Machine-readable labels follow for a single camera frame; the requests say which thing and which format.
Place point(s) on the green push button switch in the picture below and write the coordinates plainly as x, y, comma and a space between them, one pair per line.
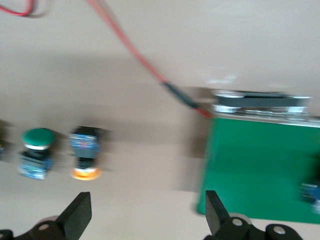
2, 150
37, 137

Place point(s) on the green conveyor belt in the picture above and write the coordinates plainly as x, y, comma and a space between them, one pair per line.
250, 162

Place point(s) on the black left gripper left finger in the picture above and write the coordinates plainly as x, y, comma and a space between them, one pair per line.
75, 215

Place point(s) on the yellow push button switch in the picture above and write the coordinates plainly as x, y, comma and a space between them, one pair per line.
83, 147
312, 192

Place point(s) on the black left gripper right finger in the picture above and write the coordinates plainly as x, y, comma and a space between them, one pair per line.
217, 217

